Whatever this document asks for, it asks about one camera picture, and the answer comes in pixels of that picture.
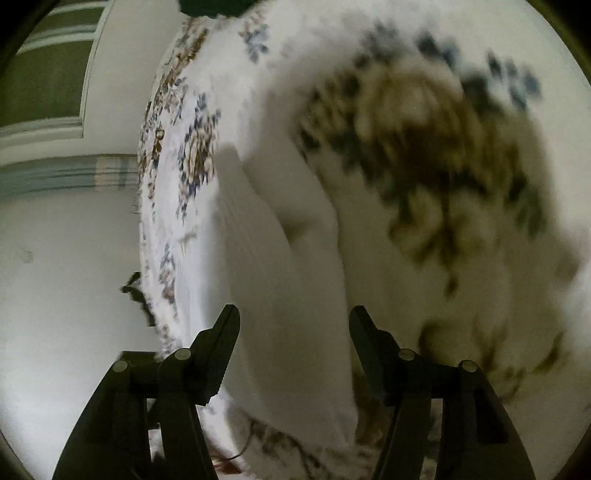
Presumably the white framed window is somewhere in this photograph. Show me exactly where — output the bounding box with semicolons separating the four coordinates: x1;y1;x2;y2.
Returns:
0;0;114;139

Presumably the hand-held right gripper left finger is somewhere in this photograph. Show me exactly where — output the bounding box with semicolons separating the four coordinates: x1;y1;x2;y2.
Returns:
52;304;242;480

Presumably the white knit sweater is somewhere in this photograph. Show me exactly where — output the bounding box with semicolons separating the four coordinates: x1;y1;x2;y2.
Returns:
203;134;361;450

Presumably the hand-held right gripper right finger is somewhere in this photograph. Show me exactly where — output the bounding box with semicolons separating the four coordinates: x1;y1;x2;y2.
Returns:
348;305;536;480

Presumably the dark green folded blanket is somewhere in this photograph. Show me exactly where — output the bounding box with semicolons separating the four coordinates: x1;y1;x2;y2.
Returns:
178;0;252;18

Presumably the teal striped curtain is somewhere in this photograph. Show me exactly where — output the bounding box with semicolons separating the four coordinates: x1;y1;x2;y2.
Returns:
0;154;141;197

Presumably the floral bed blanket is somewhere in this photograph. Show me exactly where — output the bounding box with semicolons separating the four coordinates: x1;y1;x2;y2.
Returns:
136;0;587;480

